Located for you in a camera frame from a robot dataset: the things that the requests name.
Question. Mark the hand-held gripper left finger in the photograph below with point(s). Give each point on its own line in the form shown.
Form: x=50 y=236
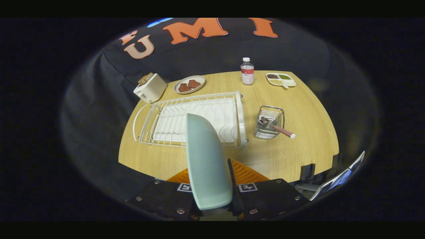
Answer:
x=162 y=199

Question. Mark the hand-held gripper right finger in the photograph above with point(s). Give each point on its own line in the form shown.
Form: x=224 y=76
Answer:
x=236 y=199

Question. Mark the pale green plate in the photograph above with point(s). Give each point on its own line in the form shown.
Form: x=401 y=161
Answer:
x=207 y=166

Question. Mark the oval beige plate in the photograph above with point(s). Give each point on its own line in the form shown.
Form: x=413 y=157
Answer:
x=199 y=79

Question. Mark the white divided dish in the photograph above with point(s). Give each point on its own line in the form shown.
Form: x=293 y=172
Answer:
x=287 y=82

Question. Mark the white drip mat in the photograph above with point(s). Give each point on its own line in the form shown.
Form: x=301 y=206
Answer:
x=219 y=113

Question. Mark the white toaster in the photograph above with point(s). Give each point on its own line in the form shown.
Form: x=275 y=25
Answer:
x=152 y=89

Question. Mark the red meat patty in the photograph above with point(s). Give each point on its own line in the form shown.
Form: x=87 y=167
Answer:
x=194 y=83
x=184 y=88

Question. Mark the toast slice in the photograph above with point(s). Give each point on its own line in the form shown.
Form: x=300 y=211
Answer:
x=145 y=78

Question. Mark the clear plastic bottle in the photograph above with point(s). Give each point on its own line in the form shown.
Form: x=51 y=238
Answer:
x=247 y=74

